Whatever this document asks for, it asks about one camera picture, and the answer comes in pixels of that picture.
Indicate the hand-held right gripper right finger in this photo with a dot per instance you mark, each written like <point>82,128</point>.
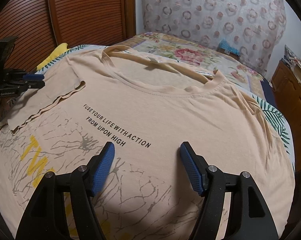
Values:
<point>190,167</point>

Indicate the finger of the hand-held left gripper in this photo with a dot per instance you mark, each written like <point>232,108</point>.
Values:
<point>35,84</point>
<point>35,76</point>

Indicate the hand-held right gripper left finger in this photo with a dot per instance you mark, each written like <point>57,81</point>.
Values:
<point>104,166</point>

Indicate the beige printed t-shirt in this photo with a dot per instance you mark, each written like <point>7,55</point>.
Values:
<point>153,110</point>

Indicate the yellow cloth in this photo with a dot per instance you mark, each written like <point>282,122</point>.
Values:
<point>54,53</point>

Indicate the brown slatted wardrobe door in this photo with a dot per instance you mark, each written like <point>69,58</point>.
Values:
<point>85,12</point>

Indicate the white leaf print bedsheet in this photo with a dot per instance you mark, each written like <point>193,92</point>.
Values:
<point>273,120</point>

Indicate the navy blue cloth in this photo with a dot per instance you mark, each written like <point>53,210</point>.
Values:
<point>268,90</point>

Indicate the floral bedspread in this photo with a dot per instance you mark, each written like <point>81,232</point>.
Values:
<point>185,52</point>

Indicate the wooden cabinet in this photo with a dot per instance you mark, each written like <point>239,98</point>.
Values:
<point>293,100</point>

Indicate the blue patterned box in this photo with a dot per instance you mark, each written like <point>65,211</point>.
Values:
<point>229,46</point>

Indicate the pile of boxes and papers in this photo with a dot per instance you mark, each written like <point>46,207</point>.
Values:
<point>296,60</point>

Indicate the circle patterned fabric cover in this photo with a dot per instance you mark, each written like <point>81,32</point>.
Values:
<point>215,10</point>

